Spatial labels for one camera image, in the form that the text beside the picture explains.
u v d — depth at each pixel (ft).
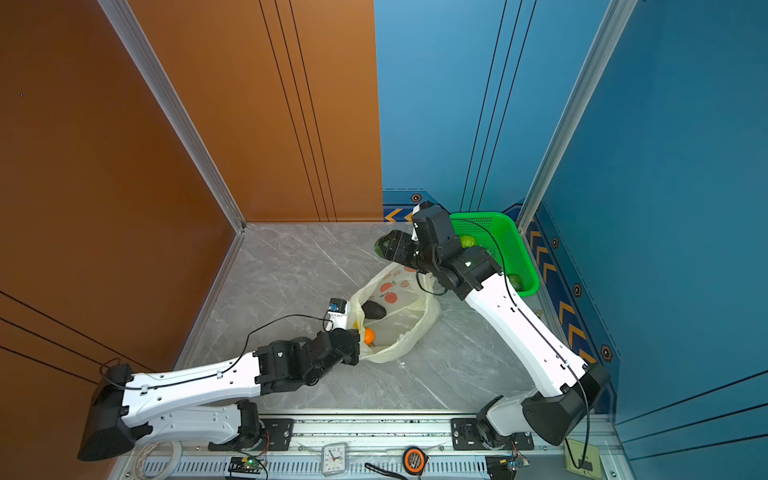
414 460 2.21
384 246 2.19
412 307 3.10
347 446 2.37
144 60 2.51
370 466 2.28
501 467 2.29
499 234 3.62
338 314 2.09
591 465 2.23
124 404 1.34
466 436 2.38
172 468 2.28
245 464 2.33
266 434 2.38
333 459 2.24
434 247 1.61
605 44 2.44
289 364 1.74
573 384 1.26
